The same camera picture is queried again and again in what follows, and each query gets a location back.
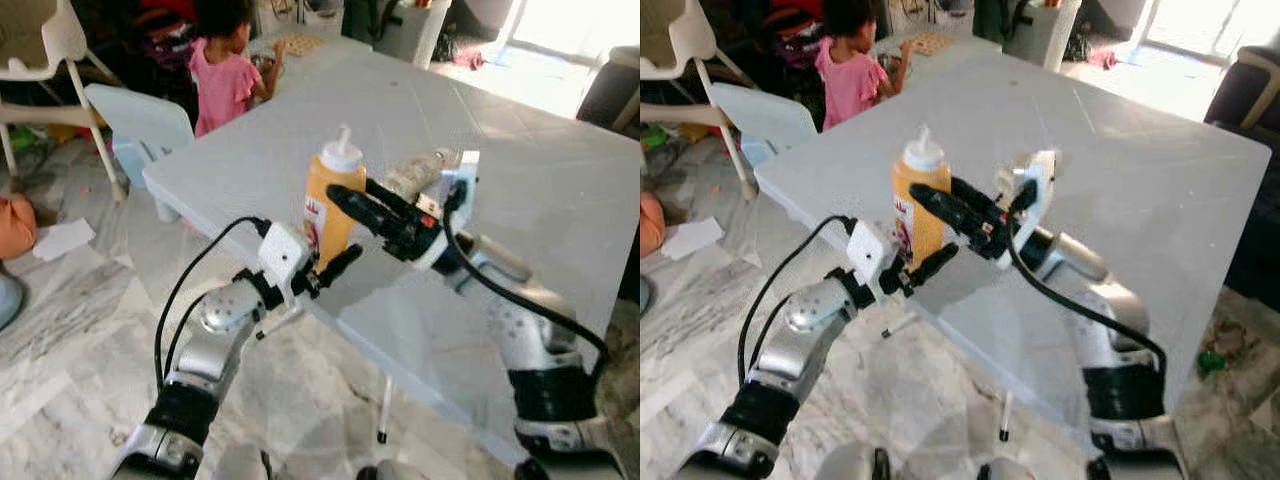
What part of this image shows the child in pink dress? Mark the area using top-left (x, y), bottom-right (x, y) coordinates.
top-left (190, 0), bottom-right (288, 139)
top-left (815, 0), bottom-right (916, 131)

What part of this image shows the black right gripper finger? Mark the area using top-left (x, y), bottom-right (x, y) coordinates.
top-left (908, 182), bottom-right (986, 241)
top-left (326, 183), bottom-right (401, 241)
top-left (363, 176), bottom-right (426, 213)
top-left (948, 176), bottom-right (1006, 213)

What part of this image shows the white plastic chair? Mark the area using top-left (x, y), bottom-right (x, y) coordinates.
top-left (0, 0), bottom-right (131, 201)
top-left (640, 0), bottom-right (761, 201)

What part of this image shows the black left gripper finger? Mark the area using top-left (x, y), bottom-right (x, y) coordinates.
top-left (905, 243), bottom-right (959, 291)
top-left (316, 243), bottom-right (365, 293)

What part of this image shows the silver left robot leg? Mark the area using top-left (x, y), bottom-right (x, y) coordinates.
top-left (815, 440), bottom-right (894, 480)
top-left (215, 445), bottom-right (273, 480)

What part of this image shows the silver right robot leg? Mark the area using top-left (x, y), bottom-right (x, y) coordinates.
top-left (975, 455), bottom-right (1036, 480)
top-left (355, 458), bottom-right (426, 480)

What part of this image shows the grey bin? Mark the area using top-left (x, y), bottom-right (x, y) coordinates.
top-left (375, 0), bottom-right (453, 69)
top-left (1003, 0), bottom-right (1083, 71)

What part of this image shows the large white plastic table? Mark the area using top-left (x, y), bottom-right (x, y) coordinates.
top-left (143, 45), bottom-right (641, 466)
top-left (753, 45), bottom-right (1273, 446)

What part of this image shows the silver robot leg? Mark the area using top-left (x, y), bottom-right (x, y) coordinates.
top-left (215, 445), bottom-right (273, 480)
top-left (815, 440), bottom-right (894, 480)
top-left (355, 458), bottom-right (426, 480)
top-left (975, 455), bottom-right (1036, 480)

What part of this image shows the peach round bag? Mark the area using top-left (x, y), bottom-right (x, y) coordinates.
top-left (640, 192), bottom-right (667, 259)
top-left (0, 195), bottom-right (38, 261)

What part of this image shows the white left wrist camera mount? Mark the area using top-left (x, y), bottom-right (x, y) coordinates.
top-left (257, 221), bottom-right (312, 303)
top-left (845, 220), bottom-right (899, 301)

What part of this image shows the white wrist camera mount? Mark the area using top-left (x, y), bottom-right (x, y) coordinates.
top-left (845, 220), bottom-right (899, 301)
top-left (415, 150), bottom-right (481, 269)
top-left (257, 221), bottom-right (312, 303)
top-left (1010, 150), bottom-right (1058, 271)

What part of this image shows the light blue plastic chair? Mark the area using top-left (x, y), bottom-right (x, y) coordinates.
top-left (85, 83), bottom-right (196, 221)
top-left (710, 82), bottom-right (819, 171)

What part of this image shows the orange squeeze bottle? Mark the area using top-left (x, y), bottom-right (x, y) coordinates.
top-left (304, 125), bottom-right (369, 271)
top-left (892, 125), bottom-right (951, 271)

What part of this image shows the white-capped pale bottle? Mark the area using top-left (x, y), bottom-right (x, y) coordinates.
top-left (383, 148), bottom-right (456, 203)
top-left (993, 155), bottom-right (1031, 198)

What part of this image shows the white paper sheet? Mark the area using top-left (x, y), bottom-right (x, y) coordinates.
top-left (660, 217), bottom-right (726, 261)
top-left (33, 218), bottom-right (96, 263)

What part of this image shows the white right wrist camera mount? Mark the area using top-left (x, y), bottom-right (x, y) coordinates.
top-left (1010, 150), bottom-right (1058, 271)
top-left (415, 150), bottom-right (481, 269)

